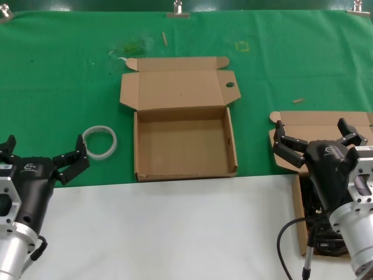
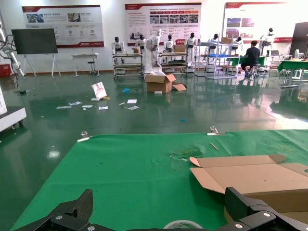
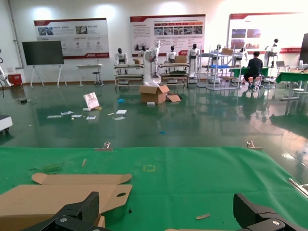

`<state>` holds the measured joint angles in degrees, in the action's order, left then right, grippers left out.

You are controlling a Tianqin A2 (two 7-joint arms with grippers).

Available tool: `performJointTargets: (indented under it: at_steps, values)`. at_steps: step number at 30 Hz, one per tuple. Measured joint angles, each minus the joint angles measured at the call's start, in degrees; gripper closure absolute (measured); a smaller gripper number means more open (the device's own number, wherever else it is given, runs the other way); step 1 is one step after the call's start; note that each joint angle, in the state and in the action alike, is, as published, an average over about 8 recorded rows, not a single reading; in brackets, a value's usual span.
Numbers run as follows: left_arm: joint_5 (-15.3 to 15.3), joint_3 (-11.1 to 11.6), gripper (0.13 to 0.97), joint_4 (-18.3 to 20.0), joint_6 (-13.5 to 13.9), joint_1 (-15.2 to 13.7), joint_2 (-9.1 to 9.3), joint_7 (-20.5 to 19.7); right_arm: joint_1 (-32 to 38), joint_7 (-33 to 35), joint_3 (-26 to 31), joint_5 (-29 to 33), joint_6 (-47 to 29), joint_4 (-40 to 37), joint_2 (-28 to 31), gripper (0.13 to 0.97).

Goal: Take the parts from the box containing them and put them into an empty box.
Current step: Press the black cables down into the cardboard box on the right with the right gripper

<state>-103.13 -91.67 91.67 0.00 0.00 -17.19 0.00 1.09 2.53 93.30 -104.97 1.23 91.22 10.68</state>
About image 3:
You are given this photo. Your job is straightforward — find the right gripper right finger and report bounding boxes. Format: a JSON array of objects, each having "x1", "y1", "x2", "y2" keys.
[{"x1": 232, "y1": 193, "x2": 303, "y2": 231}]

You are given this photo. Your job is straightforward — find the white red shopping bag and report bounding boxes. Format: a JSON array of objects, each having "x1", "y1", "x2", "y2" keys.
[{"x1": 82, "y1": 92, "x2": 101, "y2": 110}]

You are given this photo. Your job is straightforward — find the grey wall pipe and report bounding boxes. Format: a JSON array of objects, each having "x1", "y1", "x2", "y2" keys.
[{"x1": 7, "y1": 0, "x2": 24, "y2": 69}]

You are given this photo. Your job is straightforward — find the white red wall info board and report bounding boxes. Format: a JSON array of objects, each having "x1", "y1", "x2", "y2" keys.
[
  {"x1": 33, "y1": 17, "x2": 110, "y2": 60},
  {"x1": 228, "y1": 12, "x2": 308, "y2": 55},
  {"x1": 129, "y1": 14, "x2": 206, "y2": 57}
]

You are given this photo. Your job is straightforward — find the large black screen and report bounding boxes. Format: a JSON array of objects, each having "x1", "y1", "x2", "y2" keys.
[{"x1": 298, "y1": 33, "x2": 308, "y2": 64}]

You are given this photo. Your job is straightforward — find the white side table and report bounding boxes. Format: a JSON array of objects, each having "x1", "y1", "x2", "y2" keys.
[{"x1": 76, "y1": 63, "x2": 104, "y2": 88}]

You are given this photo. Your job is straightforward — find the silver binder clip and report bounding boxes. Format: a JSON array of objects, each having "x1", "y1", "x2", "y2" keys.
[
  {"x1": 245, "y1": 141, "x2": 263, "y2": 152},
  {"x1": 288, "y1": 178, "x2": 308, "y2": 201},
  {"x1": 94, "y1": 141, "x2": 114, "y2": 152}
]

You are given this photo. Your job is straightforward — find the green covered workbench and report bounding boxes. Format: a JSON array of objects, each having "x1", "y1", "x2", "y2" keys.
[
  {"x1": 275, "y1": 70, "x2": 308, "y2": 101},
  {"x1": 228, "y1": 67, "x2": 270, "y2": 85}
]

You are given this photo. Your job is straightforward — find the open brown cardboard box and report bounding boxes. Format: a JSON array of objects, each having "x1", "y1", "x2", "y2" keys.
[{"x1": 0, "y1": 173, "x2": 133, "y2": 231}]

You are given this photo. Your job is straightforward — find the metal roller rack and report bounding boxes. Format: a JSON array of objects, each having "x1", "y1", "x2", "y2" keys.
[
  {"x1": 114, "y1": 63, "x2": 145, "y2": 91},
  {"x1": 157, "y1": 62, "x2": 190, "y2": 90}
]

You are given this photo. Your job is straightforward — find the red wall cabinet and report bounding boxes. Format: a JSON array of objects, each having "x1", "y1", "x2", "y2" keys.
[{"x1": 7, "y1": 73, "x2": 24, "y2": 86}]

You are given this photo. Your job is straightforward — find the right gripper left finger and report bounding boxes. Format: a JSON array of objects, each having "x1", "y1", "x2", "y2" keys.
[{"x1": 23, "y1": 192, "x2": 104, "y2": 231}]

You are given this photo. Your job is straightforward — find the white wrapped robot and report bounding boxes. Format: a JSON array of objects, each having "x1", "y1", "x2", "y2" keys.
[{"x1": 142, "y1": 40, "x2": 162, "y2": 88}]

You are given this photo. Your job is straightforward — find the big open cardboard box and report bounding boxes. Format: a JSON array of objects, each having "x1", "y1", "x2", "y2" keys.
[{"x1": 138, "y1": 84, "x2": 170, "y2": 105}]

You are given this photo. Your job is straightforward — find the green table cloth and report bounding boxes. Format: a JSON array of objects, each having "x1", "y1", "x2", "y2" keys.
[{"x1": 0, "y1": 146, "x2": 308, "y2": 231}]

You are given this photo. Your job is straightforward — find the grey metal shelving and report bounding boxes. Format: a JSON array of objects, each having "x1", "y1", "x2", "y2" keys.
[{"x1": 196, "y1": 51, "x2": 243, "y2": 91}]

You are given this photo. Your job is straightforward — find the seated person dark shirt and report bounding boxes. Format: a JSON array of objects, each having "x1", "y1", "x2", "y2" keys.
[{"x1": 243, "y1": 51, "x2": 264, "y2": 91}]

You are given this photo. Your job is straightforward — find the white mobile base cart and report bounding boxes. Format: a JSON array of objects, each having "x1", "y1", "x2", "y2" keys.
[{"x1": 0, "y1": 115, "x2": 13, "y2": 134}]

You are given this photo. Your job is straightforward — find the loose cardboard flap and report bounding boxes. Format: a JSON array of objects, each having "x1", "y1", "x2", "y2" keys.
[{"x1": 166, "y1": 94, "x2": 182, "y2": 103}]

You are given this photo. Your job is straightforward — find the black stool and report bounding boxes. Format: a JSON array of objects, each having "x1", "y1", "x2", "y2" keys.
[{"x1": 92, "y1": 70, "x2": 105, "y2": 86}]

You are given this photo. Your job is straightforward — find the black display on white stand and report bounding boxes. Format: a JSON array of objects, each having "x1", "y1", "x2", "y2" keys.
[{"x1": 21, "y1": 40, "x2": 68, "y2": 87}]

